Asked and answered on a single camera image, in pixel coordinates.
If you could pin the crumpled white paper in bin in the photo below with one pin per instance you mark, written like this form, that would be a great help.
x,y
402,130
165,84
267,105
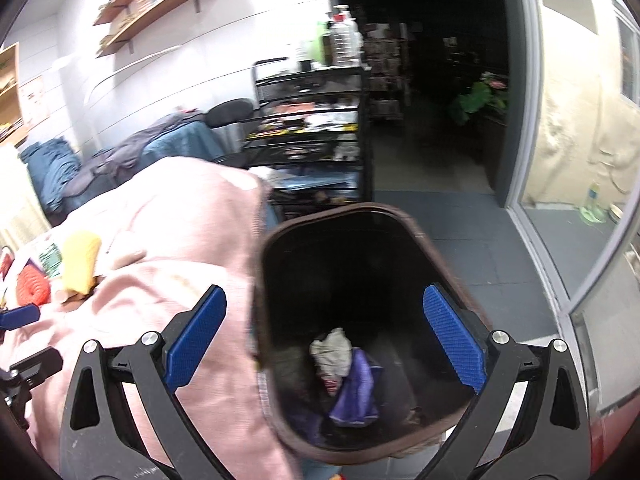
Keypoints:
x,y
332,355

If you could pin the brown plastic trash bin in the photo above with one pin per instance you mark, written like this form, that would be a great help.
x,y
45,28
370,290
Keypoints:
x,y
363,269

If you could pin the orange foam fruit net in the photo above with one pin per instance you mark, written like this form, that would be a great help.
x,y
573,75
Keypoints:
x,y
32,287

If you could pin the blue crumpled blanket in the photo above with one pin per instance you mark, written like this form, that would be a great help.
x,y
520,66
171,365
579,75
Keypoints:
x,y
51,165

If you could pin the potted green plant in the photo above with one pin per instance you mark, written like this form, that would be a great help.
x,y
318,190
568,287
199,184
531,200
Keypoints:
x,y
486,97

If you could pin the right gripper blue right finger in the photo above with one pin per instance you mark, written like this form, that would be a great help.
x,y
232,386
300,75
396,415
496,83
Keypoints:
x,y
457,335

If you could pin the pink spotted bed quilt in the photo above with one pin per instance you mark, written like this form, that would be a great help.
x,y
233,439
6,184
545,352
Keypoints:
x,y
189,224

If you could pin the clear pump bottle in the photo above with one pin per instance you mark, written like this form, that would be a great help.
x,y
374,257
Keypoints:
x,y
345,38

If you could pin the green bottle outside door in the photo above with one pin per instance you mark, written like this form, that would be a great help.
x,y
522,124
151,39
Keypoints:
x,y
590,210

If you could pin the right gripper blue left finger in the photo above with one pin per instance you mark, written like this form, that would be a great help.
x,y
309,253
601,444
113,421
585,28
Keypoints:
x,y
188,335

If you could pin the yellow foam fruit net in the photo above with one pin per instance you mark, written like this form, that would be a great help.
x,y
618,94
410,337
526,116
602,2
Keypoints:
x,y
79,255

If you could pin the green bottle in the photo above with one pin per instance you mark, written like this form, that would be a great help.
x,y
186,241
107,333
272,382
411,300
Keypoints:
x,y
320,47

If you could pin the glass sliding door frame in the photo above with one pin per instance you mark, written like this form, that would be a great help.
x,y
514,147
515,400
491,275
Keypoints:
x,y
586,130

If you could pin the green white carton box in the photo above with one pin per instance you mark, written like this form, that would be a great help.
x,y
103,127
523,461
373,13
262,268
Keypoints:
x,y
51,260

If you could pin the black round stool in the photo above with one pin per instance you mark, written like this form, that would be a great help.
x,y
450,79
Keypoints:
x,y
229,112

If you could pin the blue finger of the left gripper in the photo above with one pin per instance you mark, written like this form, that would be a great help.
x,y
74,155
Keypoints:
x,y
12,319

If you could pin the black metal shelf cart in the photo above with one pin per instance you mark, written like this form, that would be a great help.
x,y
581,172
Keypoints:
x,y
310,129

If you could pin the purple wrapper in bin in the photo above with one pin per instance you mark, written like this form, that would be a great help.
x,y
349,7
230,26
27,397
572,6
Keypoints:
x,y
355,406

